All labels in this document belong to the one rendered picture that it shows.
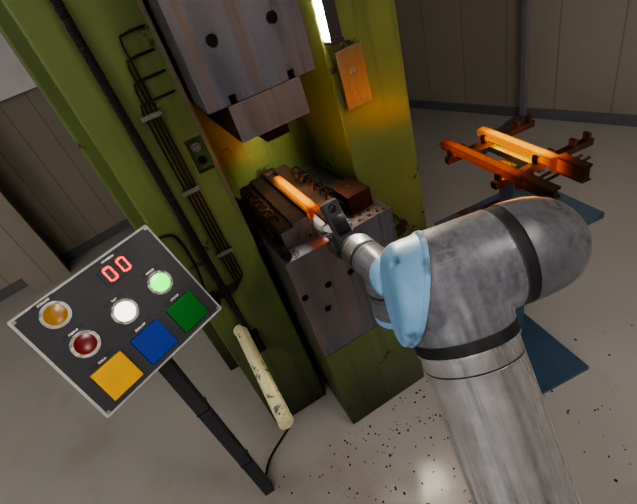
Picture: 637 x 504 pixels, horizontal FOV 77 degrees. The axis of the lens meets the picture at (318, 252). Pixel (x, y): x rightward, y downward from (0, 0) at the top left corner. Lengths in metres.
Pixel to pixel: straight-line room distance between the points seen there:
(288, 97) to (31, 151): 3.23
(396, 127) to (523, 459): 1.16
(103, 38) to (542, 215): 0.98
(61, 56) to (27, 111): 2.94
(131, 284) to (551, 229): 0.85
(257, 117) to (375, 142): 0.50
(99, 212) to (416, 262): 3.98
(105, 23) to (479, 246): 0.95
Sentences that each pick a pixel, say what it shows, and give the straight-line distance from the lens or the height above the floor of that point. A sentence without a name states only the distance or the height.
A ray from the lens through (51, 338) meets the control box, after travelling 1.00.
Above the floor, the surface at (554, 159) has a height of 1.02.
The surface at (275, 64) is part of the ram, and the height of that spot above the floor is 1.41.
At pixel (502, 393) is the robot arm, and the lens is 0.46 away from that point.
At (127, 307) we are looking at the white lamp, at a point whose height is 1.09.
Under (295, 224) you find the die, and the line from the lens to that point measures 1.19.
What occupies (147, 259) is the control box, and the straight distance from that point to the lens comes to 1.03.
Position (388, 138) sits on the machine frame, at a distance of 1.45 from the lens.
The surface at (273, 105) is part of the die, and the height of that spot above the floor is 1.32.
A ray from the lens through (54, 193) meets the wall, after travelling 4.18.
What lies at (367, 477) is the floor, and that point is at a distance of 1.76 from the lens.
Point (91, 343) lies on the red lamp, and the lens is 1.00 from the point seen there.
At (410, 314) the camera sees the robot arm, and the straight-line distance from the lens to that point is 0.41.
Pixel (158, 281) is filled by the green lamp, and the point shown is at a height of 1.09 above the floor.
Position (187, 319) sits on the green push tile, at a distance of 1.03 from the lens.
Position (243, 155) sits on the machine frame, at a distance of 1.59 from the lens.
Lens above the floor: 1.60
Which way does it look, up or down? 36 degrees down
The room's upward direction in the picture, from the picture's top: 20 degrees counter-clockwise
